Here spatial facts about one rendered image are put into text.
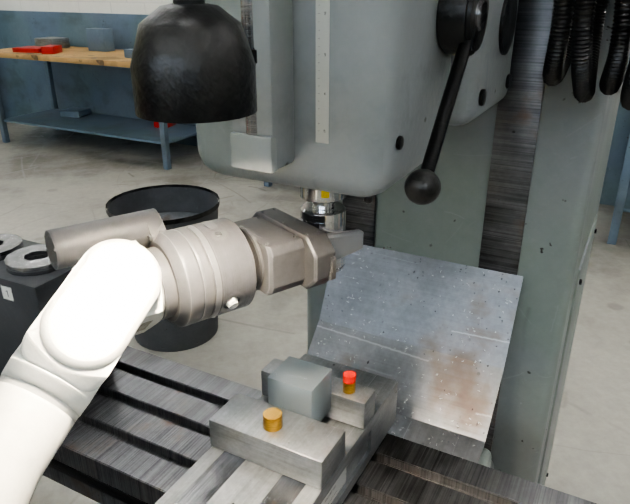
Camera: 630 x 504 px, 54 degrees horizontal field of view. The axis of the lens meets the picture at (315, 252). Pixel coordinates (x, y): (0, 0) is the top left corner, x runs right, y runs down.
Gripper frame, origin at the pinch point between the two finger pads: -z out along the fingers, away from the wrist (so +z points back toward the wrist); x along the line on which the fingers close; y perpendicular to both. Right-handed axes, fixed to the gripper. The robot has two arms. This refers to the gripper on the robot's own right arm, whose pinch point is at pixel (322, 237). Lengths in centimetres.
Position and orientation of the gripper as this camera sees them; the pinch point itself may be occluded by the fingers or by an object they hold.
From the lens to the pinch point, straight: 65.1
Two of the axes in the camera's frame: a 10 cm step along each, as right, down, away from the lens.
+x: -6.0, -3.2, 7.3
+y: -0.1, 9.2, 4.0
